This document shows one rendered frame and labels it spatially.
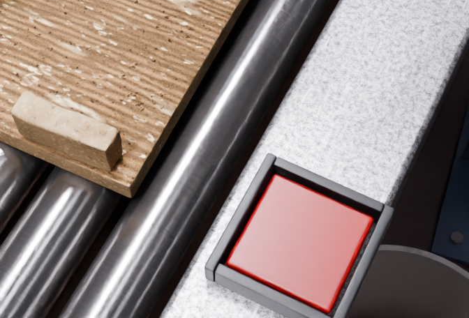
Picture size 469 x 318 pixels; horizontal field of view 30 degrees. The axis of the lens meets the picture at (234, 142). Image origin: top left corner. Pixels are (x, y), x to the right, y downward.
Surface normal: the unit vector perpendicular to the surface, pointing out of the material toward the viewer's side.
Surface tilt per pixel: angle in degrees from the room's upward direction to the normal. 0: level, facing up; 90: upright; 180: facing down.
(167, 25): 0
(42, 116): 7
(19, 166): 47
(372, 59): 0
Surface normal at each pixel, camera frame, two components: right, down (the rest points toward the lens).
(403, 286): -0.29, 0.81
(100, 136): -0.05, -0.43
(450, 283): -0.59, 0.67
